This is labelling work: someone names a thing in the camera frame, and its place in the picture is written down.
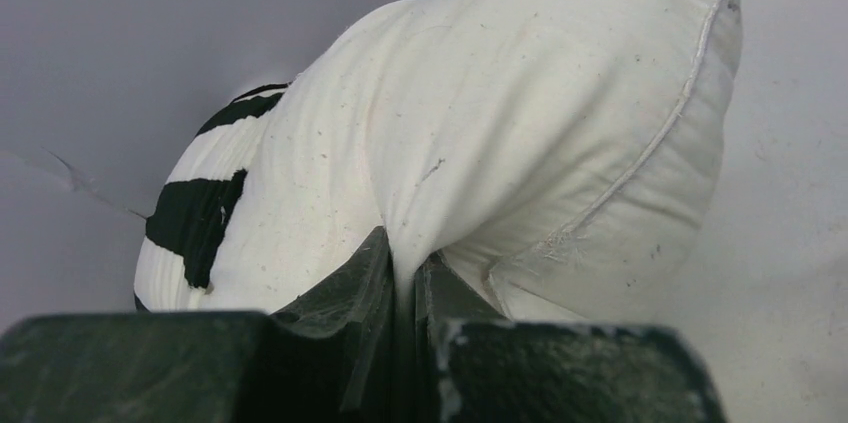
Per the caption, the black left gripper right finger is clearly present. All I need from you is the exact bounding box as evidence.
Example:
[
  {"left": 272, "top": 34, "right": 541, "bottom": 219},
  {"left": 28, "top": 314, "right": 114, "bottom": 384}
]
[{"left": 414, "top": 255, "right": 726, "bottom": 422}]

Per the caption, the black white striped pillowcase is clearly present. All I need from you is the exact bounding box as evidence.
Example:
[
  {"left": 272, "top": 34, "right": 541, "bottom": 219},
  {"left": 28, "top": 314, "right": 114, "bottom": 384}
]
[{"left": 133, "top": 83, "right": 289, "bottom": 312}]

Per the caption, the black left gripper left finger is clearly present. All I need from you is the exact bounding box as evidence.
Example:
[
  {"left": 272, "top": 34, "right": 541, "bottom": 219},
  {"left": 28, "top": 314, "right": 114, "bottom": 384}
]
[{"left": 1, "top": 228, "right": 394, "bottom": 422}]

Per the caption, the white pillow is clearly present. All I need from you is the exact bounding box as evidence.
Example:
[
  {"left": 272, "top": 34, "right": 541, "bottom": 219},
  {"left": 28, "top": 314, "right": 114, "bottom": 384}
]
[{"left": 201, "top": 0, "right": 742, "bottom": 322}]

